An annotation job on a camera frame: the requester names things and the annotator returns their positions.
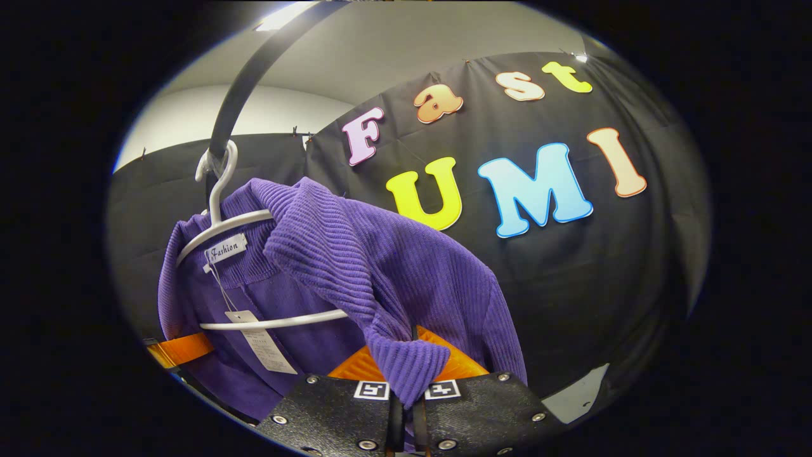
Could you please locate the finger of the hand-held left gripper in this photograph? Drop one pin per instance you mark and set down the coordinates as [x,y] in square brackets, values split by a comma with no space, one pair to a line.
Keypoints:
[184,349]

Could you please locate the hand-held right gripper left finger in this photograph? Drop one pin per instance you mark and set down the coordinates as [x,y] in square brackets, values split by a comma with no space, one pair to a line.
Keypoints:
[395,428]

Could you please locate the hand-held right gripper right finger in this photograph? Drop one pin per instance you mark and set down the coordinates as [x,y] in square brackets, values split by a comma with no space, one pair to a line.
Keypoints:
[420,428]

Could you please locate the purple knitted cardigan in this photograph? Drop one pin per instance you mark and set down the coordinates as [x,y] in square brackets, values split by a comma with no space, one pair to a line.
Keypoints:
[380,266]

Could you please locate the black metal clothes rack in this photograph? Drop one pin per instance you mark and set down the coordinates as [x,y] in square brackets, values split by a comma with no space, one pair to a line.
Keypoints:
[241,82]

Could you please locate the black backdrop cloth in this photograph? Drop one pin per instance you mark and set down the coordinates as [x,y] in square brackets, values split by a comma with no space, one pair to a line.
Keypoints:
[571,285]

